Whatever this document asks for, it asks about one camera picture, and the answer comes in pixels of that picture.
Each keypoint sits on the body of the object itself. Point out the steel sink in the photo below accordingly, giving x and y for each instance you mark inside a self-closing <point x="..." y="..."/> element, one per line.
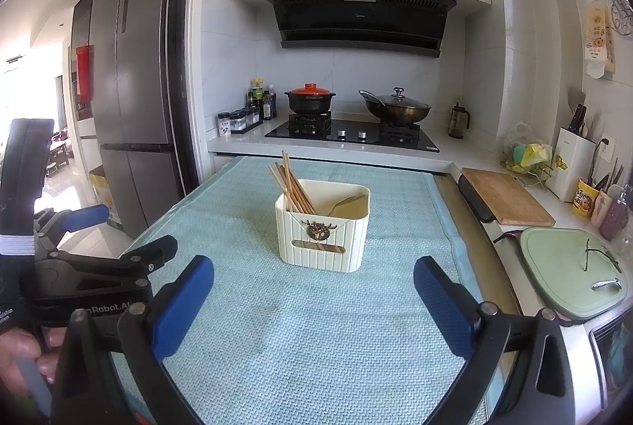
<point x="613" y="351"/>

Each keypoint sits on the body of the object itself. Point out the hanging paper bag holder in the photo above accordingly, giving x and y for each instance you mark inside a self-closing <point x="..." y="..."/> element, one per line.
<point x="599" y="39"/>

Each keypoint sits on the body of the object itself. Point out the black clay pot red lid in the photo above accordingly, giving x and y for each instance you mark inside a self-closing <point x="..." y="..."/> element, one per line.
<point x="310" y="99"/>

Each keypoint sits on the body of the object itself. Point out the set of wooden chopsticks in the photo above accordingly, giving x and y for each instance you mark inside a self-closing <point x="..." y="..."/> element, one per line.
<point x="292" y="188"/>

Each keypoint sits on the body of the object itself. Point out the yellow cardboard box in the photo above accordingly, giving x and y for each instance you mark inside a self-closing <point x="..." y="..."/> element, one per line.
<point x="106" y="197"/>

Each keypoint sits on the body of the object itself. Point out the grey refrigerator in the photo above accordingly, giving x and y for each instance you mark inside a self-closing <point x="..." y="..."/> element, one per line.
<point x="138" y="108"/>

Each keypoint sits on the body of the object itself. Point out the grey spatula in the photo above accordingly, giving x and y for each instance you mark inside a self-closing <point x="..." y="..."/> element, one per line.
<point x="577" y="98"/>

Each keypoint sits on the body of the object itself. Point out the purple soap dispenser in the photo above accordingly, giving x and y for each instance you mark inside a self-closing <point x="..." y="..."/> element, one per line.
<point x="615" y="215"/>

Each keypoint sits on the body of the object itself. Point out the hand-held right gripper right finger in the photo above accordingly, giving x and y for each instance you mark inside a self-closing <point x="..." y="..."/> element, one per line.
<point x="442" y="311"/>

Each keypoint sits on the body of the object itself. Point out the green and yellow bag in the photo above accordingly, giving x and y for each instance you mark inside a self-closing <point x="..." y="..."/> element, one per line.
<point x="529" y="150"/>

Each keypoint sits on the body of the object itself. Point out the green cutting board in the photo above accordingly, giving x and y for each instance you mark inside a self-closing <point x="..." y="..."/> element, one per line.
<point x="559" y="272"/>

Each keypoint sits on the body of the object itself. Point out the black range hood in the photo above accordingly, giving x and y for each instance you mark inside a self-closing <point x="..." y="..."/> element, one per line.
<point x="361" y="17"/>

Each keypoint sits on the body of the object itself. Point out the row of spice jars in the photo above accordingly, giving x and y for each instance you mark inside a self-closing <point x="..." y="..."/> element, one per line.
<point x="237" y="121"/>

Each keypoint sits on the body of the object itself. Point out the pink cup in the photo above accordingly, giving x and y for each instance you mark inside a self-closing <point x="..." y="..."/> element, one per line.
<point x="602" y="210"/>

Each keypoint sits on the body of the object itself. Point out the cream ribbed utensil holder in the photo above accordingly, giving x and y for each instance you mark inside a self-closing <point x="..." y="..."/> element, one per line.
<point x="321" y="237"/>

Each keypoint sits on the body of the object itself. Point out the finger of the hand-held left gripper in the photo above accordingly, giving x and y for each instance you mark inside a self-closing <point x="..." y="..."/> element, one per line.
<point x="89" y="215"/>
<point x="148" y="252"/>

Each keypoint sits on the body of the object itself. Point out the black eyeglasses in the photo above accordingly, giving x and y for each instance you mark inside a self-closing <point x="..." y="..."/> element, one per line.
<point x="601" y="254"/>

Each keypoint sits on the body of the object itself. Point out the yellow cup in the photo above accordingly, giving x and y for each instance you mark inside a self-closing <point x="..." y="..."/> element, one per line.
<point x="586" y="197"/>

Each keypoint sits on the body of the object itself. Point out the glass french press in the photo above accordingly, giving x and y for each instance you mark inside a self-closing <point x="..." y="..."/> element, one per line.
<point x="458" y="121"/>

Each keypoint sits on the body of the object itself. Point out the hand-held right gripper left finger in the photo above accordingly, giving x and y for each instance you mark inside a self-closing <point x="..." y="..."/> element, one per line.
<point x="183" y="311"/>

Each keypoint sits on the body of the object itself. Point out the person's left hand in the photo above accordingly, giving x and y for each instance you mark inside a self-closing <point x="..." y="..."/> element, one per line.
<point x="15" y="356"/>

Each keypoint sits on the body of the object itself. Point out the wall power outlet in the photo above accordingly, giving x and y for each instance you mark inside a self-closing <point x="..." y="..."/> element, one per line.
<point x="608" y="147"/>

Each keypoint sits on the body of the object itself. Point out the wooden cutting board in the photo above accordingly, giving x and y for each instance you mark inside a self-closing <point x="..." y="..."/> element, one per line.
<point x="514" y="197"/>

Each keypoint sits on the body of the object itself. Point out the black gas stove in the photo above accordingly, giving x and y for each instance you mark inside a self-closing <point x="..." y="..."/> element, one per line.
<point x="346" y="133"/>

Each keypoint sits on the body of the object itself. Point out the large metal spoon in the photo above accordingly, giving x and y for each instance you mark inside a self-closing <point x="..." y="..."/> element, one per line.
<point x="346" y="201"/>

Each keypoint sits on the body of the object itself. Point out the group of sauce bottles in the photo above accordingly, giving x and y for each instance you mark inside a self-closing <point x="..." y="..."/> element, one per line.
<point x="261" y="101"/>

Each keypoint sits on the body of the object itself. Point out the white kitchen counter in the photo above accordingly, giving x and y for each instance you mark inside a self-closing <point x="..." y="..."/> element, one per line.
<point x="474" y="153"/>

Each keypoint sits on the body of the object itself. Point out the dark wok with glass lid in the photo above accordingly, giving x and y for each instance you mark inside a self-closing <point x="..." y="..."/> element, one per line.
<point x="395" y="108"/>

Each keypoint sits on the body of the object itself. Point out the red hanging item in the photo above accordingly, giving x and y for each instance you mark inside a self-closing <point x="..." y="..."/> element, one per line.
<point x="85" y="74"/>

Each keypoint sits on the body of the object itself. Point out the white knife holder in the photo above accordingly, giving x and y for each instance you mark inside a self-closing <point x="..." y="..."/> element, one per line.
<point x="573" y="163"/>

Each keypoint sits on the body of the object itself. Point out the light blue woven mat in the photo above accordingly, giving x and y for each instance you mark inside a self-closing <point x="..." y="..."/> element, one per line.
<point x="321" y="331"/>

